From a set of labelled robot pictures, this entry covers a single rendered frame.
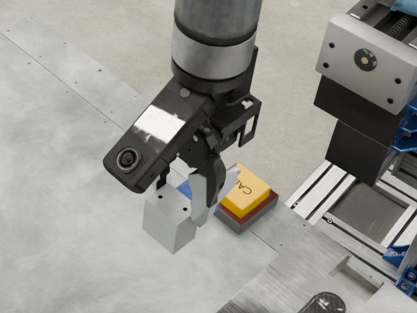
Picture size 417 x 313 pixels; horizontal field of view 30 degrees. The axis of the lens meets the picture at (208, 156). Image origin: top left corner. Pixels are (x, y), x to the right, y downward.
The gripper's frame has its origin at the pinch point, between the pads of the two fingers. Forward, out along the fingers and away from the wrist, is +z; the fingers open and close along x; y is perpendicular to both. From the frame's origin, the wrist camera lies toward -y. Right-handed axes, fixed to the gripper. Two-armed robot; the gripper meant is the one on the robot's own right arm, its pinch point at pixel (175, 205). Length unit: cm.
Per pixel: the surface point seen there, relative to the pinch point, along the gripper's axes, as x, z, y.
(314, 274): -14.5, 6.1, 8.6
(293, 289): -14.1, 6.3, 5.3
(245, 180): 2.7, 11.4, 17.5
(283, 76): 64, 95, 126
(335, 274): -15.6, 8.7, 12.3
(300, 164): 36, 95, 99
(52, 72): 39.0, 15.0, 14.3
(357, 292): -18.8, 8.8, 12.3
